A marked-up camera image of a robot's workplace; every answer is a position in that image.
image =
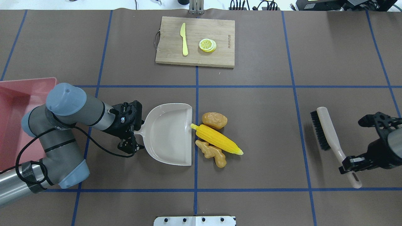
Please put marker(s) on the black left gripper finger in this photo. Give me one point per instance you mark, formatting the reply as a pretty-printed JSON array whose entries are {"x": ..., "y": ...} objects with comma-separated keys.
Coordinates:
[
  {"x": 135, "y": 127},
  {"x": 130, "y": 145}
]

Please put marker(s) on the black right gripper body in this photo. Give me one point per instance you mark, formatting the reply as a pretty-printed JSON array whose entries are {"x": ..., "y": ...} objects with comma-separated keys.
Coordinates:
[{"x": 378, "y": 151}]

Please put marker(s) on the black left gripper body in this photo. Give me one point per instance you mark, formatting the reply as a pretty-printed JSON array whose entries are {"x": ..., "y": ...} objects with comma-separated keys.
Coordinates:
[{"x": 118, "y": 128}]

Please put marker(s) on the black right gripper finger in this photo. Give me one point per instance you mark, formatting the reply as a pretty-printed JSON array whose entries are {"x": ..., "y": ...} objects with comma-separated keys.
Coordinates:
[{"x": 356, "y": 164}]

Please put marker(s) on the beige plastic dustpan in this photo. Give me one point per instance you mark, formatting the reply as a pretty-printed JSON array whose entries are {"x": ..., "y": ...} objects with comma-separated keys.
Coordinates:
[{"x": 167, "y": 134}]

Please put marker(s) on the beige brush black bristles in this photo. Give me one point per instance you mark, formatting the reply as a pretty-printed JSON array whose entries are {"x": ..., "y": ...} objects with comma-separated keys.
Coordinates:
[{"x": 327, "y": 139}]

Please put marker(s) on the yellow toy corn cob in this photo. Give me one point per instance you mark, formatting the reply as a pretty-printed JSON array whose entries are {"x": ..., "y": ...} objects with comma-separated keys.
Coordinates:
[{"x": 216, "y": 139}]

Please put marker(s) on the toy ginger root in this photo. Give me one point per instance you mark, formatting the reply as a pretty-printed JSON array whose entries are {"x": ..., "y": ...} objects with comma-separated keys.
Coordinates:
[{"x": 211, "y": 151}]

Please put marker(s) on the brown toy potato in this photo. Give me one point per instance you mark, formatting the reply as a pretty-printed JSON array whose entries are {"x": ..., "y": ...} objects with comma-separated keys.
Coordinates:
[{"x": 214, "y": 120}]

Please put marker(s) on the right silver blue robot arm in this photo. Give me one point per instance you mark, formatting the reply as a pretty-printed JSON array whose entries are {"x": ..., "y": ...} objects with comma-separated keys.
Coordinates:
[{"x": 385, "y": 152}]

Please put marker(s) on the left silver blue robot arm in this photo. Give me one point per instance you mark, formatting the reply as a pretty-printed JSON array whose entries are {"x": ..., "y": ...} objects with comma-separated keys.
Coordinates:
[{"x": 53, "y": 155}]

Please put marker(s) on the pink plastic bin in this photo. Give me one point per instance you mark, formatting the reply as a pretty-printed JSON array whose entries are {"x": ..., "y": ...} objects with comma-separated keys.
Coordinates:
[{"x": 18, "y": 97}]

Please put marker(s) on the bamboo cutting board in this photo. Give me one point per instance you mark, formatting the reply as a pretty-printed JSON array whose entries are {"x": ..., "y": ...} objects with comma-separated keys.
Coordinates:
[{"x": 169, "y": 48}]

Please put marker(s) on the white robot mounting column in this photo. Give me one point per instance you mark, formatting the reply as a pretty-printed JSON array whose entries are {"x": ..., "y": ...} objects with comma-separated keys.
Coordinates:
[{"x": 195, "y": 221}]

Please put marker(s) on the yellow plastic toy knife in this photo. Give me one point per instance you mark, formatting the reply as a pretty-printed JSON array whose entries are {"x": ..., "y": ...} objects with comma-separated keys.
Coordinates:
[{"x": 184, "y": 41}]

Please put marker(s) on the yellow toy lemon slices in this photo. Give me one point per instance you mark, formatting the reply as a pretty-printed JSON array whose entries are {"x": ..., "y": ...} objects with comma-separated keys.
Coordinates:
[{"x": 207, "y": 45}]

